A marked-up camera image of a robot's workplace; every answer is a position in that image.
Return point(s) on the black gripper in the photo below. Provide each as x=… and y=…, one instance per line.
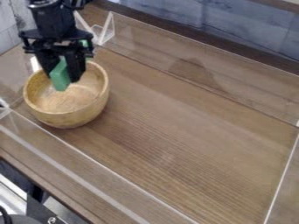
x=57, y=35

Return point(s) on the green rectangular block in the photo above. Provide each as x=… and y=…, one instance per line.
x=61, y=78

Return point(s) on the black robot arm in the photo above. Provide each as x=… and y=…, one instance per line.
x=57, y=38

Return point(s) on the wooden bowl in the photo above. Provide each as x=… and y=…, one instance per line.
x=74, y=107

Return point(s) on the clear acrylic corner bracket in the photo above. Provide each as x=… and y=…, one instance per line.
x=103, y=33

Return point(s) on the black metal bracket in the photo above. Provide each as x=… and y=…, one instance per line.
x=41, y=210

